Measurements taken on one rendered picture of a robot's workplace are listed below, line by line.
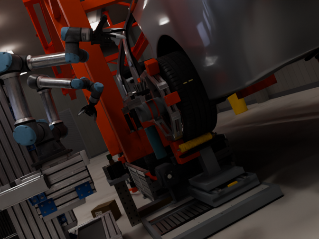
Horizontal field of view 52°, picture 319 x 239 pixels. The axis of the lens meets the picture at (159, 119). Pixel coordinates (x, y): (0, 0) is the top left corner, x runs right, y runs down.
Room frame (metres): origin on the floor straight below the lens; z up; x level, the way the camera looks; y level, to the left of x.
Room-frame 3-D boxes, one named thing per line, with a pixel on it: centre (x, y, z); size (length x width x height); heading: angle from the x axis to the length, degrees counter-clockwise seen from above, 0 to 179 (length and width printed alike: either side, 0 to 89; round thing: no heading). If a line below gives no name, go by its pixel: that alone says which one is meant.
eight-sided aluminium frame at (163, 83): (2.39, -0.05, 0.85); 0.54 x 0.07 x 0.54; 14
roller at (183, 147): (2.29, -0.17, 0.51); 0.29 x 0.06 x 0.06; 104
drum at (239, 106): (8.59, -2.08, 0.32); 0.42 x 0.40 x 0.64; 105
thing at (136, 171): (4.01, 0.57, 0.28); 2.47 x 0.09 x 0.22; 14
